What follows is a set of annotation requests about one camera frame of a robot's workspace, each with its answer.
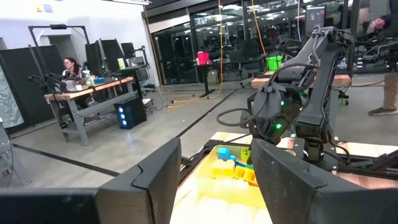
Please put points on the blue single-stud block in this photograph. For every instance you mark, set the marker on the blue single-stud block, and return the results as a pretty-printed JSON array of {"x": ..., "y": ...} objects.
[{"x": 224, "y": 154}]

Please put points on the pink storage box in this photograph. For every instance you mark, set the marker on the pink storage box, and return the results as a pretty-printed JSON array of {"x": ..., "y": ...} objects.
[{"x": 203, "y": 58}]

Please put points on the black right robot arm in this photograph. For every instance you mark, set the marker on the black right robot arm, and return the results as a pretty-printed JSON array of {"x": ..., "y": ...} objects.
[{"x": 320, "y": 93}]

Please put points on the grey office chair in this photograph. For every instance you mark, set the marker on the grey office chair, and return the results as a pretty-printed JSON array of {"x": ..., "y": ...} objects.
[{"x": 143, "y": 76}]

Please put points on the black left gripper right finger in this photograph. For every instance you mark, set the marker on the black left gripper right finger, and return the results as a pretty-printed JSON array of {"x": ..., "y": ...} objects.
[{"x": 295, "y": 193}]

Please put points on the wooden top background table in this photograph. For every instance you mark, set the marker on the wooden top background table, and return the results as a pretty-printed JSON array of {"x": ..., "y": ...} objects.
[{"x": 340, "y": 79}]

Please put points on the blue long brick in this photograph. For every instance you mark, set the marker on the blue long brick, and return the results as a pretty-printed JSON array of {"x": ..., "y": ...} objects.
[{"x": 240, "y": 164}]

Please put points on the black gantry frame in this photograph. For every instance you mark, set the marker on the black gantry frame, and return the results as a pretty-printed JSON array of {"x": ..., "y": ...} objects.
[{"x": 59, "y": 26}]

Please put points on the lime green brick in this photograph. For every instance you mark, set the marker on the lime green brick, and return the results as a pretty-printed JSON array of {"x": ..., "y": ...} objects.
[{"x": 245, "y": 153}]

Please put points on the green storage box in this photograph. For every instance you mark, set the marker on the green storage box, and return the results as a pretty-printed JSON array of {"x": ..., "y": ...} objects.
[{"x": 274, "y": 63}]

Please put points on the black computer tower blue lights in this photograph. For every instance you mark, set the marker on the black computer tower blue lights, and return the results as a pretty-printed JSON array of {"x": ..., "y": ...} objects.
[{"x": 130, "y": 113}]

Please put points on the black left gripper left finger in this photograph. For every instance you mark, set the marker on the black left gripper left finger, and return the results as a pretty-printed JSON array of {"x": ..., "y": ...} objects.
[{"x": 149, "y": 193}]

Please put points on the black partition panel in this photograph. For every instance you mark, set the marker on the black partition panel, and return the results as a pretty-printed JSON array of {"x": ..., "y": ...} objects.
[{"x": 25, "y": 77}]

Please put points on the crumpled grey sheet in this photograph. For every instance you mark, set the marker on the crumpled grey sheet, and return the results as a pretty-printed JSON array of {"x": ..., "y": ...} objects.
[{"x": 9, "y": 99}]

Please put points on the yellow translucent bin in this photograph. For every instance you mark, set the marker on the yellow translucent bin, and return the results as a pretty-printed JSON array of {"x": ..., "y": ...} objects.
[{"x": 217, "y": 193}]

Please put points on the black background table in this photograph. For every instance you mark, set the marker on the black background table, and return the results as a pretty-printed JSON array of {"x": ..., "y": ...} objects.
[{"x": 230, "y": 63}]

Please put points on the white spray bottle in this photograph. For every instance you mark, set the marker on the white spray bottle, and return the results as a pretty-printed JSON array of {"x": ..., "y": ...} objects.
[{"x": 88, "y": 79}]

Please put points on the person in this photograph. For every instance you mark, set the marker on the person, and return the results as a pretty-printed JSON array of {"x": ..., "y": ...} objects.
[
  {"x": 71, "y": 67},
  {"x": 390, "y": 77}
]

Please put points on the small black monitor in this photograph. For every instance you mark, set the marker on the small black monitor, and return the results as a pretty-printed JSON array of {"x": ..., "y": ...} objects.
[{"x": 128, "y": 49}]

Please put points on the wooden desk grey frame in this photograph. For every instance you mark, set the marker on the wooden desk grey frame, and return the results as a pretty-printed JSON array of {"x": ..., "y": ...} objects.
[{"x": 87, "y": 90}]

